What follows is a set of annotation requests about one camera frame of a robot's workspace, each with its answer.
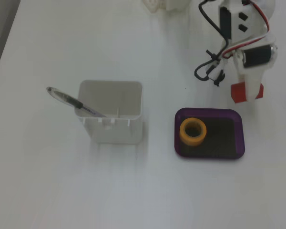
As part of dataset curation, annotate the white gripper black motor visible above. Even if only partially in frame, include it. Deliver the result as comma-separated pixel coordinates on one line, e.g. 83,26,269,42
233,38,278,103

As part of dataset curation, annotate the red cube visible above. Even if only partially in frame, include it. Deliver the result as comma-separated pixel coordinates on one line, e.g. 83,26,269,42
230,82,265,104

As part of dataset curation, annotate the white plastic box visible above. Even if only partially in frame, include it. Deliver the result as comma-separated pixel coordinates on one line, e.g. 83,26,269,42
73,80,143,145

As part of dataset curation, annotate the purple tray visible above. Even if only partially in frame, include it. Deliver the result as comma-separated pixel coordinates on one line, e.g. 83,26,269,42
174,107,246,160

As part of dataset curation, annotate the yellow tape roll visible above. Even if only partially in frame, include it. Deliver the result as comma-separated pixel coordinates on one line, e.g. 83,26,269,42
179,117,207,146

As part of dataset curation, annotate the clear ballpoint pen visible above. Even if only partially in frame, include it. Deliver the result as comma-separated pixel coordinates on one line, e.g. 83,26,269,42
46,86,107,118

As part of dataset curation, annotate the red white wire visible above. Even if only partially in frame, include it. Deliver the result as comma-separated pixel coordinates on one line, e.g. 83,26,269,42
221,0,270,59

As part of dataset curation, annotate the black cable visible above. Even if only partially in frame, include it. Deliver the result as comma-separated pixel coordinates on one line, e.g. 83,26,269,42
194,0,230,87

